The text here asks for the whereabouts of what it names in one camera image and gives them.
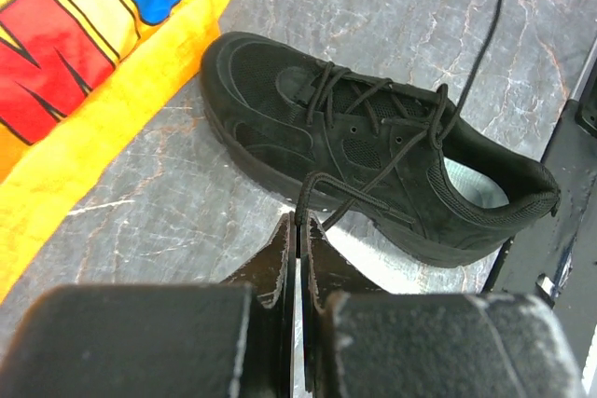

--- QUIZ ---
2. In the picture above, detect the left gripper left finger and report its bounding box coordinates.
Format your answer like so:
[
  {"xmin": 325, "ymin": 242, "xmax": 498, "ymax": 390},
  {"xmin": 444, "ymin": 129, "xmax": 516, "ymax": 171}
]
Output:
[{"xmin": 224, "ymin": 213, "xmax": 297, "ymax": 397}]

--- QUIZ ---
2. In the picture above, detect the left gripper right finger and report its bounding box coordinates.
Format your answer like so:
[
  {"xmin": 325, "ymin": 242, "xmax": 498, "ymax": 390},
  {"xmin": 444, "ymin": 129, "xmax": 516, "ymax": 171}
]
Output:
[{"xmin": 298, "ymin": 213, "xmax": 383, "ymax": 393}]

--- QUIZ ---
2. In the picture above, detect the black shoe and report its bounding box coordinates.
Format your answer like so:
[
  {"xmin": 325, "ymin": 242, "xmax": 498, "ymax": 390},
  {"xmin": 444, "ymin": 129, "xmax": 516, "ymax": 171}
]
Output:
[{"xmin": 200, "ymin": 32, "xmax": 561, "ymax": 268}]

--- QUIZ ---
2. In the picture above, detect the black shoelace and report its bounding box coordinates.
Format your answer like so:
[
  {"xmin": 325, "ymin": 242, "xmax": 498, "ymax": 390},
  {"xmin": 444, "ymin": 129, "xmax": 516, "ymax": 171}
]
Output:
[{"xmin": 295, "ymin": 0, "xmax": 504, "ymax": 230}]

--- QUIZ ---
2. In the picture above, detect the orange Mickey Mouse pillow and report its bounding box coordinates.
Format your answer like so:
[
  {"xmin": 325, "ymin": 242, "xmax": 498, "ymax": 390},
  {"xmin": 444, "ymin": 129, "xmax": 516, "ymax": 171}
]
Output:
[{"xmin": 1, "ymin": 0, "xmax": 229, "ymax": 293}]

